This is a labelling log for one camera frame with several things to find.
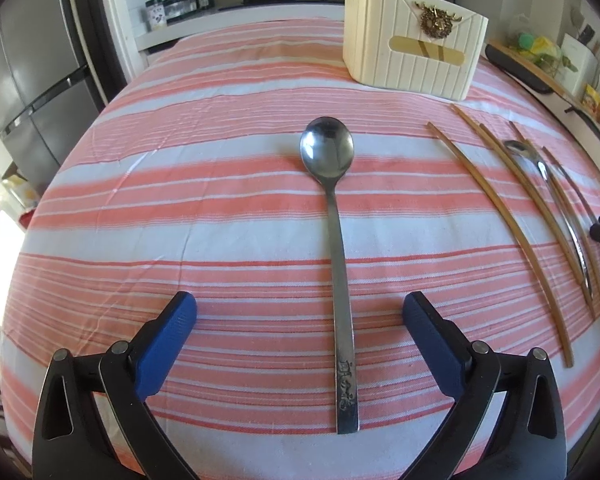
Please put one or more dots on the pink striped tablecloth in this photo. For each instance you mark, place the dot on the pink striped tablecloth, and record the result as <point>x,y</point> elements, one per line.
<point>205,210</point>

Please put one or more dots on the large steel spoon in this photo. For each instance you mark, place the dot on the large steel spoon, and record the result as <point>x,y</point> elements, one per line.
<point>337,260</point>

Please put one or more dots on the grey refrigerator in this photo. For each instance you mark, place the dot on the grey refrigerator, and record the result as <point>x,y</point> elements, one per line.
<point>35,60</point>

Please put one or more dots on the black tray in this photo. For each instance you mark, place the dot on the black tray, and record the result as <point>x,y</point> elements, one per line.
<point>510,67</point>

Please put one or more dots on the white knife holder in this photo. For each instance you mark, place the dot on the white knife holder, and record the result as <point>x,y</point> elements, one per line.
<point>577,62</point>

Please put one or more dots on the row of dark spice jars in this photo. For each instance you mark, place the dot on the row of dark spice jars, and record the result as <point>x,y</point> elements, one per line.
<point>180,7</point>

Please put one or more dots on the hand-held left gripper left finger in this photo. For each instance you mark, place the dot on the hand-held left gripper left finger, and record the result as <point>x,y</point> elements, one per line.
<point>170,340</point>

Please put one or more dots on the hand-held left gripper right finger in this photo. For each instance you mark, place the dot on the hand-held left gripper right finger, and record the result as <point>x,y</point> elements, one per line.
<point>430,340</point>

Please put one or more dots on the cream ribbed utensil holder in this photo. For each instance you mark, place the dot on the cream ribbed utensil holder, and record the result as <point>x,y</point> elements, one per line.
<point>405,70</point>

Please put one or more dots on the wooden cutting board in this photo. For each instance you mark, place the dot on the wooden cutting board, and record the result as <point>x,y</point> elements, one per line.
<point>535,71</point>

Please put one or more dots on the yellow snack packet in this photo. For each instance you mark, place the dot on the yellow snack packet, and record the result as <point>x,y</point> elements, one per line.
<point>594,101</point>

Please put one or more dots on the clear plastic bag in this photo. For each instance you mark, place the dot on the clear plastic bag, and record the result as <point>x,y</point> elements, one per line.
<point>540,45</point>

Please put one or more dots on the white label spice jar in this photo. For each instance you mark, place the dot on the white label spice jar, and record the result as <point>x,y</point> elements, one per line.
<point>156,15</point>

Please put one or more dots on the slim steel spoon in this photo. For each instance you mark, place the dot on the slim steel spoon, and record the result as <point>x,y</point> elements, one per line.
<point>517,147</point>

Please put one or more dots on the white kitchen counter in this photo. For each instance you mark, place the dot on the white kitchen counter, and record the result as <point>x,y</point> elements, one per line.
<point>190,27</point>

